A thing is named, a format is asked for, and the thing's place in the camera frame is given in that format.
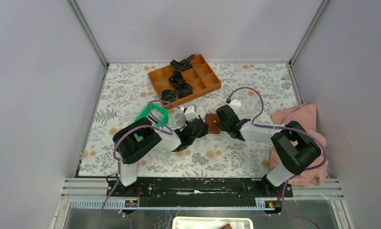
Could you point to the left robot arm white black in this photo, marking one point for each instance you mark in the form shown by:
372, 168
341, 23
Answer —
132, 143

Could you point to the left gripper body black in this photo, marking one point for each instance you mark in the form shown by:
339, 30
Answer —
201, 135

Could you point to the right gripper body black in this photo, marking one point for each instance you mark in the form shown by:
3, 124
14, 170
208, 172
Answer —
222, 127

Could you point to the green plastic card box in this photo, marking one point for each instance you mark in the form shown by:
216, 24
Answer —
156, 114

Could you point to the orange wooden compartment tray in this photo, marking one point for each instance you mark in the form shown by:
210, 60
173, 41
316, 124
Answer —
201, 77

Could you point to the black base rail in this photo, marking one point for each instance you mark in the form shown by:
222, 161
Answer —
154, 192

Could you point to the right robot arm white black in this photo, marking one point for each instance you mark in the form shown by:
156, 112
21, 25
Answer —
296, 148

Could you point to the brown leather card holder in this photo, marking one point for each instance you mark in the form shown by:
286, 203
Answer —
212, 120

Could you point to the black items in tray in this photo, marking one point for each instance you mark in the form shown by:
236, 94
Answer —
180, 86

